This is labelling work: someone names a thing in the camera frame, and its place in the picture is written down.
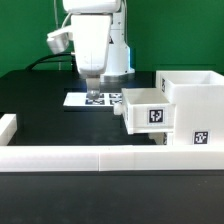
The white drawer cabinet box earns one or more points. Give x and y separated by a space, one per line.
198 97

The white U-shaped fence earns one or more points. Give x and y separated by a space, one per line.
102 158

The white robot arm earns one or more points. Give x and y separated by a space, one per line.
118 61

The white marker base plate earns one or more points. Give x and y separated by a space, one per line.
78 99

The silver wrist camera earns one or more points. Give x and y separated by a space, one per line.
58 40

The white front drawer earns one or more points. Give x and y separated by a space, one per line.
159 138

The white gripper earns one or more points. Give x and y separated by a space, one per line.
91 23

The white drawer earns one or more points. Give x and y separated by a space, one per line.
145 110
159 138

